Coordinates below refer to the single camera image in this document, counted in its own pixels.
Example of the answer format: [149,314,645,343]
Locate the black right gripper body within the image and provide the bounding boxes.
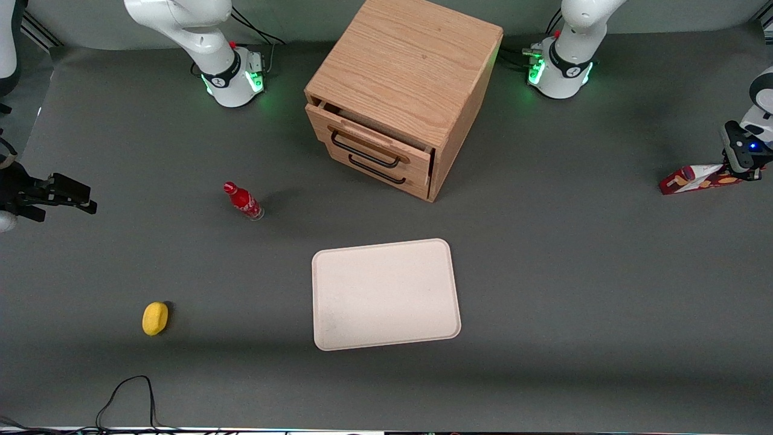
[0,161,56,224]

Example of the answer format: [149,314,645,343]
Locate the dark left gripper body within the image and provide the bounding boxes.
[722,120,764,176]

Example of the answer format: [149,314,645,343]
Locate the red cookie box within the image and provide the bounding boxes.
[659,164,763,196]

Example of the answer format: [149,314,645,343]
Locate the white rectangular tray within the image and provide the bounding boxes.
[312,239,462,352]

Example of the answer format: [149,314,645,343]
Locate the yellow lemon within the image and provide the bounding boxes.
[142,301,170,337]

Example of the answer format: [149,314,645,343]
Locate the red soda bottle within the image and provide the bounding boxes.
[223,181,265,222]

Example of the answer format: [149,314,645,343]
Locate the wooden drawer cabinet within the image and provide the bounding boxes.
[304,0,504,202]

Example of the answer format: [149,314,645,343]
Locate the aluminium frame rail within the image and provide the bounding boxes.
[21,11,63,50]

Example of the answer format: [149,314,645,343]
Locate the black looped cable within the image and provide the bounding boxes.
[95,375,177,433]

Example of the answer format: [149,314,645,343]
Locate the black cable bundle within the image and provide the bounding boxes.
[0,416,100,435]

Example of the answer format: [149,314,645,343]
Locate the black left arm base cable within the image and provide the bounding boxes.
[500,8,563,72]

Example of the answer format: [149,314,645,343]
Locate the black arm base cable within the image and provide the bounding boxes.
[500,8,563,72]
[191,6,287,78]

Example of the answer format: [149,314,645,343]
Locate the black right arm base cable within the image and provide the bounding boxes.
[191,6,287,78]

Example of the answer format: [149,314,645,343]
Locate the long black drawer handle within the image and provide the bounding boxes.
[330,129,403,169]

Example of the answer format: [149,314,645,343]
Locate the wooden drawer with long handle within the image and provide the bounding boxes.
[305,100,434,179]

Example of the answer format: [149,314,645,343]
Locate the short black drawer handle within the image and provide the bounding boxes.
[348,153,408,185]

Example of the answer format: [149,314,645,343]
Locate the wooden drawer with short handle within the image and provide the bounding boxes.
[315,140,433,202]

